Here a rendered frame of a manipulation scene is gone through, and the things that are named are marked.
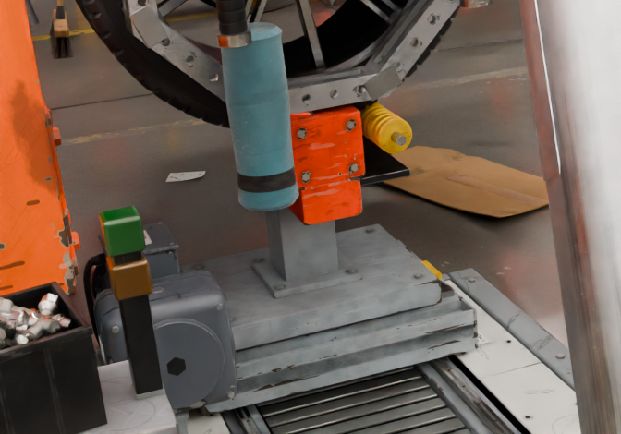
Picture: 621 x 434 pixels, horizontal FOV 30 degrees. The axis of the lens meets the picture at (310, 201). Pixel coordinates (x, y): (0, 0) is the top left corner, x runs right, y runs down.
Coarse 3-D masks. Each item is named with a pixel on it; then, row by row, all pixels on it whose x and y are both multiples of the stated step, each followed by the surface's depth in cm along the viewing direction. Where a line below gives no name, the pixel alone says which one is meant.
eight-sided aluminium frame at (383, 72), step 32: (128, 0) 164; (416, 0) 183; (448, 0) 179; (160, 32) 166; (416, 32) 179; (192, 64) 169; (384, 64) 179; (224, 96) 172; (320, 96) 177; (352, 96) 179; (384, 96) 180
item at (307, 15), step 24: (168, 0) 176; (264, 0) 181; (360, 0) 185; (384, 0) 187; (408, 0) 186; (312, 24) 184; (336, 24) 202; (360, 24) 195; (384, 24) 188; (216, 48) 201; (288, 48) 202; (312, 48) 185; (336, 48) 193; (360, 48) 187; (288, 72) 187; (312, 72) 185
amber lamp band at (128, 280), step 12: (108, 264) 121; (120, 264) 120; (132, 264) 120; (144, 264) 121; (120, 276) 120; (132, 276) 120; (144, 276) 121; (120, 288) 121; (132, 288) 121; (144, 288) 121; (120, 300) 121
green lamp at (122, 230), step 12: (108, 216) 119; (120, 216) 119; (132, 216) 119; (108, 228) 118; (120, 228) 118; (132, 228) 119; (108, 240) 119; (120, 240) 119; (132, 240) 119; (144, 240) 120; (108, 252) 119; (120, 252) 119; (132, 252) 120
